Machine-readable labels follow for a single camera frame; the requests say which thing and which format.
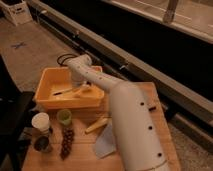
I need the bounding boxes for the dark metal can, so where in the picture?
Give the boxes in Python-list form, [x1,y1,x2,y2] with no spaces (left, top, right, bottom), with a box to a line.
[34,136,52,153]

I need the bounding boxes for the green plastic cup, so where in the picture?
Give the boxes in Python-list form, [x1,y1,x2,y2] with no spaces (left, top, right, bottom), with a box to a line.
[57,109,72,126]

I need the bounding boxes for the white black dish brush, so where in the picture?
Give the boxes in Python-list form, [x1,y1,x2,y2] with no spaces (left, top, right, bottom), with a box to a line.
[53,86,82,96]

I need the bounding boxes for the black coiled cable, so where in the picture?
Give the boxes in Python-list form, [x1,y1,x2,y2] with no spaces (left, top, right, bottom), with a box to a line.
[56,53,80,67]

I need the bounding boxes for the blue cloth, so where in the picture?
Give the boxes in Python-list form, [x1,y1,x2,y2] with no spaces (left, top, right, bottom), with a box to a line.
[93,124,116,159]

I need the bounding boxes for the purple toy grapes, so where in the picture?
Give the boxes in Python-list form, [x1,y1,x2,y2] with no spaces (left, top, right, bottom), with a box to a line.
[60,128,74,160]

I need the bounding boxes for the yellow plastic tray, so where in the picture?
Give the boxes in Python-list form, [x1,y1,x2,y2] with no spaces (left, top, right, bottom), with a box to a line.
[35,67,104,110]

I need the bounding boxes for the toy corn cob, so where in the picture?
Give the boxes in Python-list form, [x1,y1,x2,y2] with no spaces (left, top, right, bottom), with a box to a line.
[85,118,109,134]

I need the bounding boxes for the white paper cup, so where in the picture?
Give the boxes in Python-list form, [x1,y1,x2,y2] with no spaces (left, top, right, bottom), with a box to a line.
[31,112,50,133]

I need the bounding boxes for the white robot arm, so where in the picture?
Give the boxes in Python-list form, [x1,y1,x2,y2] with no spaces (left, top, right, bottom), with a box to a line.
[67,55,171,171]

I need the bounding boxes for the black chair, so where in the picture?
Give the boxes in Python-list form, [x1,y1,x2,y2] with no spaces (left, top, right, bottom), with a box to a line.
[0,55,35,171]

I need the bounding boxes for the white storage box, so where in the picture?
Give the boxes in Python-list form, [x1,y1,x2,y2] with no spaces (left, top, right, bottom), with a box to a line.
[0,0,32,26]

